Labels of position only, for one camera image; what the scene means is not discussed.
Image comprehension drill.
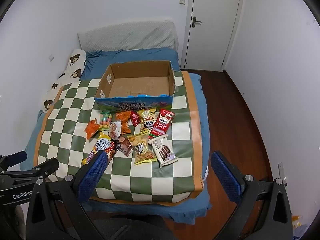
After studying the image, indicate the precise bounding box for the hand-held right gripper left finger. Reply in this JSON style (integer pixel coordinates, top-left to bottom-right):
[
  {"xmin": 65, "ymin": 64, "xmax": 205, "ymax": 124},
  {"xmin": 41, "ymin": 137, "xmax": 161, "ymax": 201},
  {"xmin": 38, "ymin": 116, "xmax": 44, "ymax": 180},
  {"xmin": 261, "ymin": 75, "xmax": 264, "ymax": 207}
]
[{"xmin": 26, "ymin": 151, "xmax": 110, "ymax": 240}]

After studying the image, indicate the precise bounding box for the clear nut snack packet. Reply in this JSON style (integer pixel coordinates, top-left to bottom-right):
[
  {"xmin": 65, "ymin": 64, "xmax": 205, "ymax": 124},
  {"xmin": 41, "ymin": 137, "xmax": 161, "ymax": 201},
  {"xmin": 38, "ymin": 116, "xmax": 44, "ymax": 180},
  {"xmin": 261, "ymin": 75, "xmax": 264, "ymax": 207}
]
[{"xmin": 108, "ymin": 120, "xmax": 123, "ymax": 141}]

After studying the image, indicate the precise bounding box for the red stick snack packet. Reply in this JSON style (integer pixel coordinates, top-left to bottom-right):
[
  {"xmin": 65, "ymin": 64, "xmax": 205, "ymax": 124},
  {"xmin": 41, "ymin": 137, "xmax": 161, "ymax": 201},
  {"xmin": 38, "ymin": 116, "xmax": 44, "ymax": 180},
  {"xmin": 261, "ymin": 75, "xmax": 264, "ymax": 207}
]
[{"xmin": 105, "ymin": 141, "xmax": 118, "ymax": 160}]

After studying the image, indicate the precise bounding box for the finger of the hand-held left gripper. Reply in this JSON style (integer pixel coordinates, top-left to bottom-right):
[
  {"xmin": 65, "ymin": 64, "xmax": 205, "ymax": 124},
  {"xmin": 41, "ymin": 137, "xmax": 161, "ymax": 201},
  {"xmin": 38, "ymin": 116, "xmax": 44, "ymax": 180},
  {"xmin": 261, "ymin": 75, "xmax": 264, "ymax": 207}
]
[
  {"xmin": 0, "ymin": 151, "xmax": 27, "ymax": 172},
  {"xmin": 0, "ymin": 157, "xmax": 60, "ymax": 182}
]

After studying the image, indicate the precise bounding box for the cardboard box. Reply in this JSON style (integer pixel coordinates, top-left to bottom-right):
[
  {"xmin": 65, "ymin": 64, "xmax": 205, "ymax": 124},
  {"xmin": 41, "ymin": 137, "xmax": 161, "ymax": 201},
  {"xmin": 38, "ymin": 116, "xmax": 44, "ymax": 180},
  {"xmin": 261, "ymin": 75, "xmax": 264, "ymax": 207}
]
[{"xmin": 94, "ymin": 60, "xmax": 176, "ymax": 113}]

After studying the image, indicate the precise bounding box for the green white checkered mat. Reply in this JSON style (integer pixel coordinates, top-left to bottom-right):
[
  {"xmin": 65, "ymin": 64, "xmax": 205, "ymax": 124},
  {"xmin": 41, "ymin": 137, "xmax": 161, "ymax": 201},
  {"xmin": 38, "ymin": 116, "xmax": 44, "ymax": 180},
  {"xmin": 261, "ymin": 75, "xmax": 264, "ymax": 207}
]
[{"xmin": 32, "ymin": 71, "xmax": 205, "ymax": 207}]

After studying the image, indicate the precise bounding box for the yellow chips packet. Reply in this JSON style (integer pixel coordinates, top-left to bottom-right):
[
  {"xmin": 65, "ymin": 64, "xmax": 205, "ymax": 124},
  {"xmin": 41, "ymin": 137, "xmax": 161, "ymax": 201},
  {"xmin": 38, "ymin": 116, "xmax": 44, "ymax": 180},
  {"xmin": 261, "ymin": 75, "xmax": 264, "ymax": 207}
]
[{"xmin": 127, "ymin": 129, "xmax": 157, "ymax": 166}]

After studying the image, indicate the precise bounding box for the white door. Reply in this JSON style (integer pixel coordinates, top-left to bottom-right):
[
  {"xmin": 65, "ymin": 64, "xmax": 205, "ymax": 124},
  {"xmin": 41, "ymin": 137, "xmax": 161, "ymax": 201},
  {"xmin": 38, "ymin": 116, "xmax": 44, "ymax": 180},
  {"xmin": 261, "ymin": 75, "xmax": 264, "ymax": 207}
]
[{"xmin": 184, "ymin": 0, "xmax": 244, "ymax": 72}]

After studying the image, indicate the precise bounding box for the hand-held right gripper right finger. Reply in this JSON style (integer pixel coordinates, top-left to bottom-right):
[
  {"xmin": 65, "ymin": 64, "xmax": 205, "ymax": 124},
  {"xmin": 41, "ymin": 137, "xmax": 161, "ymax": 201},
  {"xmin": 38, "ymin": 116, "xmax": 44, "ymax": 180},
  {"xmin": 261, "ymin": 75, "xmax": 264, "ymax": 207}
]
[{"xmin": 211, "ymin": 151, "xmax": 293, "ymax": 240}]

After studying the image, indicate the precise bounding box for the yellow purple snack packet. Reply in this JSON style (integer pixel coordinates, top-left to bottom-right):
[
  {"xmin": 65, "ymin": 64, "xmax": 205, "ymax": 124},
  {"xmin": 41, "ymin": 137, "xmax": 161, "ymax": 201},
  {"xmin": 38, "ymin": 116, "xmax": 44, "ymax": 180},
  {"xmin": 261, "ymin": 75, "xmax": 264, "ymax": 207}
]
[{"xmin": 82, "ymin": 150, "xmax": 98, "ymax": 166}]

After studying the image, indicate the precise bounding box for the yellow white snack packet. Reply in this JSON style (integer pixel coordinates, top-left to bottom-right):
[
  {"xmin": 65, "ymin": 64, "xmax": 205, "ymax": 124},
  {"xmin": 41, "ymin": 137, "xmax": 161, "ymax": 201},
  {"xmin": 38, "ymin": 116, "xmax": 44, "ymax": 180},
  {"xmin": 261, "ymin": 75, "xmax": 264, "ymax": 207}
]
[{"xmin": 96, "ymin": 132, "xmax": 112, "ymax": 154}]

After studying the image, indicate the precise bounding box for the blue bed sheet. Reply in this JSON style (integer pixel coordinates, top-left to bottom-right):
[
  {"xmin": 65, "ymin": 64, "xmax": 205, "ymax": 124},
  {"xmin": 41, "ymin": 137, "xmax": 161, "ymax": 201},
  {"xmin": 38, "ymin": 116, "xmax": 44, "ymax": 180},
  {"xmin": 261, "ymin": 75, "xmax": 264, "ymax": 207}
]
[{"xmin": 19, "ymin": 48, "xmax": 213, "ymax": 224}]

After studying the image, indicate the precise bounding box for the white padded headboard cushion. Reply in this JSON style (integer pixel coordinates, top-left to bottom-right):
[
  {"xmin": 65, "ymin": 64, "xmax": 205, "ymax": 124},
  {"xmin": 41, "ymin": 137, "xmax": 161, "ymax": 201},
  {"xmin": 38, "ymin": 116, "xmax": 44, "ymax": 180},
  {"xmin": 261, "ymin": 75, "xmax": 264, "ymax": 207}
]
[{"xmin": 77, "ymin": 19, "xmax": 178, "ymax": 52}]

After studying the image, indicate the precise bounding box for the yellow panda snack packet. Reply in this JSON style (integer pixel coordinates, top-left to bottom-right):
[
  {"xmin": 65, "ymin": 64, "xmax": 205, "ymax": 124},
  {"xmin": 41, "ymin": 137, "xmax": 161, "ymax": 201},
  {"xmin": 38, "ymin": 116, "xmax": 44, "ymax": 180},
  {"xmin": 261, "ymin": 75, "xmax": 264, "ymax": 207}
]
[{"xmin": 138, "ymin": 107, "xmax": 158, "ymax": 132}]

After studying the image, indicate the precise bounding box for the white bear print pillow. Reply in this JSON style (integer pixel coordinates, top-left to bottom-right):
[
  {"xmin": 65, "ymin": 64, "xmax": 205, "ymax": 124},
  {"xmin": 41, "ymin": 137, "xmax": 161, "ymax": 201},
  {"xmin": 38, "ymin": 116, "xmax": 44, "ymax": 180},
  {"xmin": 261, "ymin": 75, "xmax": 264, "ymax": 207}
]
[{"xmin": 41, "ymin": 49, "xmax": 87, "ymax": 113}]

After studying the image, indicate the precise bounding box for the red green snack packet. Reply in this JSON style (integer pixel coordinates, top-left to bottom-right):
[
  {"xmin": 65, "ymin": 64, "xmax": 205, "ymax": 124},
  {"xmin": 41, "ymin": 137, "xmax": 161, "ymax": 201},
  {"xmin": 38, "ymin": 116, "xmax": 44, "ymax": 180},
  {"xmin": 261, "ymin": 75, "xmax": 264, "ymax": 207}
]
[{"xmin": 148, "ymin": 108, "xmax": 175, "ymax": 140}]

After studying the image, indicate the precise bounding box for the brown snack packet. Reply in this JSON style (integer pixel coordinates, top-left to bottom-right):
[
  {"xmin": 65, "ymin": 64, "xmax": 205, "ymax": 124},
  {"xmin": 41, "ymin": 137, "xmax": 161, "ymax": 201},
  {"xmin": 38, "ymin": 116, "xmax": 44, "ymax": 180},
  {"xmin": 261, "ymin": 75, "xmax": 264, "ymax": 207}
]
[{"xmin": 115, "ymin": 138, "xmax": 134, "ymax": 157}]

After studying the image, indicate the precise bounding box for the tall white wall socket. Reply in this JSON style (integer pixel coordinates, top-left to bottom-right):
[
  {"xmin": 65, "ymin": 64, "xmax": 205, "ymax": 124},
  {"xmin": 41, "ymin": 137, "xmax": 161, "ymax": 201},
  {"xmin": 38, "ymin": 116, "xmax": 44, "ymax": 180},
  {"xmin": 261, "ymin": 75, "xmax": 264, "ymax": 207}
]
[{"xmin": 278, "ymin": 162, "xmax": 288, "ymax": 187}]

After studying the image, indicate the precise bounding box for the white chocolate biscuit packet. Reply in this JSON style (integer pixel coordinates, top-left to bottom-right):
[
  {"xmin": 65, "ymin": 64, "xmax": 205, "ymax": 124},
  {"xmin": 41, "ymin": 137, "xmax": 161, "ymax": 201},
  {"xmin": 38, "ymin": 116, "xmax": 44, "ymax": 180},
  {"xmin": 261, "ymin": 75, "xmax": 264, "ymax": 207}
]
[{"xmin": 151, "ymin": 135, "xmax": 178, "ymax": 168}]

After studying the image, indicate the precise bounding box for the small red snack packet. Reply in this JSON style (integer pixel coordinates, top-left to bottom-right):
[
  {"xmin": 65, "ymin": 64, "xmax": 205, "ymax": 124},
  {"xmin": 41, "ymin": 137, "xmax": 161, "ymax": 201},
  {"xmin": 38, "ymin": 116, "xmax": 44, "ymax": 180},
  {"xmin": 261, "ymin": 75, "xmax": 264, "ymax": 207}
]
[{"xmin": 130, "ymin": 111, "xmax": 142, "ymax": 127}]

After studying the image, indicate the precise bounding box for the orange snack packet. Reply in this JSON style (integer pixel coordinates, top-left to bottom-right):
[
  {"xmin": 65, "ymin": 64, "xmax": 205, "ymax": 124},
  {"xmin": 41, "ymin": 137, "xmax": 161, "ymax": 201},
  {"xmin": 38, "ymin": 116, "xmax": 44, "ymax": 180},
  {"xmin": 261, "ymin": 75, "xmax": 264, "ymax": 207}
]
[
  {"xmin": 115, "ymin": 111, "xmax": 132, "ymax": 135},
  {"xmin": 85, "ymin": 118, "xmax": 101, "ymax": 140}
]

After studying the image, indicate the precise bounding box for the colourful candy ball bag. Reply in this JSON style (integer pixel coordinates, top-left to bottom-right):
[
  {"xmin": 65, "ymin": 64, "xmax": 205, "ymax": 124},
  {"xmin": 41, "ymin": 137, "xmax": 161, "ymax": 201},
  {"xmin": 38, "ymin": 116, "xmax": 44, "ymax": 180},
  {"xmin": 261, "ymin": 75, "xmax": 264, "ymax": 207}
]
[{"xmin": 99, "ymin": 112, "xmax": 113, "ymax": 131}]

